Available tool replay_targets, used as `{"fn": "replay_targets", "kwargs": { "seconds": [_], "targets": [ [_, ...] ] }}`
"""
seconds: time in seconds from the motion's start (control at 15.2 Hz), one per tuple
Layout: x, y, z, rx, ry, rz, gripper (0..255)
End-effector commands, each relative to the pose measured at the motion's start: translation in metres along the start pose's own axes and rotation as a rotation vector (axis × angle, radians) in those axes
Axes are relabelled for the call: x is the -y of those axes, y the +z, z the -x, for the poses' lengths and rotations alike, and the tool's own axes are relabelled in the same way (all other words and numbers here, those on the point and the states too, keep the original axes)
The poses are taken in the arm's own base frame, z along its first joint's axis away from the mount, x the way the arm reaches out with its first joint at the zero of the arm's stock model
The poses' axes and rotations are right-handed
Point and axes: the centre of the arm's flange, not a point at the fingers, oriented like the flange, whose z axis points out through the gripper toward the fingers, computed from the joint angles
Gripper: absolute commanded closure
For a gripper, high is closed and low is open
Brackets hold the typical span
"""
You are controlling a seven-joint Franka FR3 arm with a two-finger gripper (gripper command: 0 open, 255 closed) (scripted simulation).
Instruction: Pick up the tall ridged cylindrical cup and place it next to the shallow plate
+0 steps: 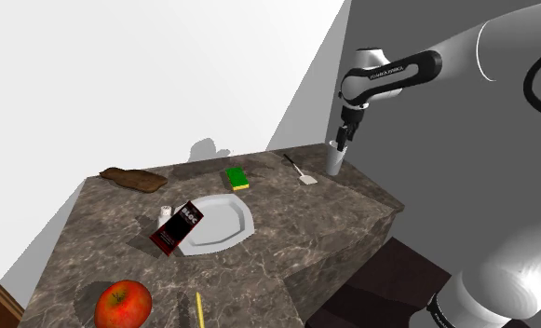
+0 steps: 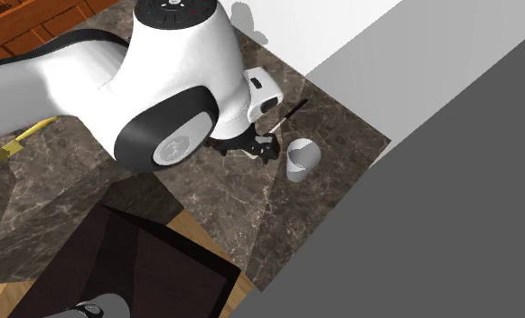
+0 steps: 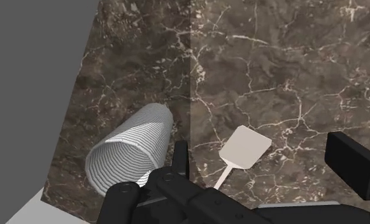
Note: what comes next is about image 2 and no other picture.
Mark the white cup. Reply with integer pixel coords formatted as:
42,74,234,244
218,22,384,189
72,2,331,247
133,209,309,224
285,137,323,184

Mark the yellow knife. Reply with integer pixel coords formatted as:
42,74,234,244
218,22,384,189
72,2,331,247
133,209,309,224
0,115,61,174

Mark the black and white pen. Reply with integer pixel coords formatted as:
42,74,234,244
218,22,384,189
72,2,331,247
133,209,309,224
242,98,310,161

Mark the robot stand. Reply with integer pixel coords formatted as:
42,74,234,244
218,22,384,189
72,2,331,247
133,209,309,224
5,202,244,318

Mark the brown wooden cabinet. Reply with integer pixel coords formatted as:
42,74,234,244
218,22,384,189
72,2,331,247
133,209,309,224
0,0,123,63

